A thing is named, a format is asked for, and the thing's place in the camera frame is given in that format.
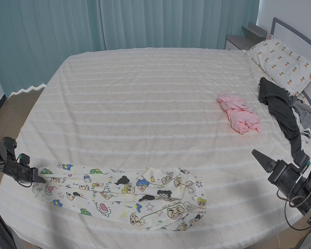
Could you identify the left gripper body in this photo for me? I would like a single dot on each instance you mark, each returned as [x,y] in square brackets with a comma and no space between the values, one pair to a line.
[24,174]

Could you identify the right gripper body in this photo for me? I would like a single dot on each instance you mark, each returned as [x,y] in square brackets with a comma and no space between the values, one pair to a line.
[287,180]

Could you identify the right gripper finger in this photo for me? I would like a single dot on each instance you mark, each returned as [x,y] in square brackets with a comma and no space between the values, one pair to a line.
[265,162]

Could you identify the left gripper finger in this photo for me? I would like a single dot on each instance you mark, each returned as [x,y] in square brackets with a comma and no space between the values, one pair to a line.
[38,179]

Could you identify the white printed pyjama top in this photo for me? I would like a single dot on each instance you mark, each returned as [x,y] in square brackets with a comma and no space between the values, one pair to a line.
[119,191]

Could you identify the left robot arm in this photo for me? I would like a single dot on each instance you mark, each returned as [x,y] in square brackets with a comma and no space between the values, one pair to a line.
[0,154]

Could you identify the pile of clothes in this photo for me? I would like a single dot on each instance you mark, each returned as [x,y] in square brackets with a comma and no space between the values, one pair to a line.
[280,105]

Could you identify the bed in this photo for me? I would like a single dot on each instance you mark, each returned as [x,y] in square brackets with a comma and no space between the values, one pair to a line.
[145,100]

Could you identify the pink garment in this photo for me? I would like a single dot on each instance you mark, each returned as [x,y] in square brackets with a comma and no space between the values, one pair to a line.
[239,113]

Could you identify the white printed pillow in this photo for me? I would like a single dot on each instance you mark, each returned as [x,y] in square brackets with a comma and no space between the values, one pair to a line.
[282,58]

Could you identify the grey bedside table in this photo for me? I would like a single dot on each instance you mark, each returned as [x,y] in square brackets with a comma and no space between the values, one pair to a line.
[239,40]

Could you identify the blue-green curtain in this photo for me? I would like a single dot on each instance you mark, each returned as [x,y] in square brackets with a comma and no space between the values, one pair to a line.
[119,14]

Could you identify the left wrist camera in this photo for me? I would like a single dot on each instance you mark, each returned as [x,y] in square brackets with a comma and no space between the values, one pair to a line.
[24,159]

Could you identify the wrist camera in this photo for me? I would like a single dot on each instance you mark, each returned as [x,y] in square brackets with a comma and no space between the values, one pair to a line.
[24,159]
[302,159]

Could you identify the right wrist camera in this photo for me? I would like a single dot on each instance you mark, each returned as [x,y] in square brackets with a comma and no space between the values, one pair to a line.
[302,159]

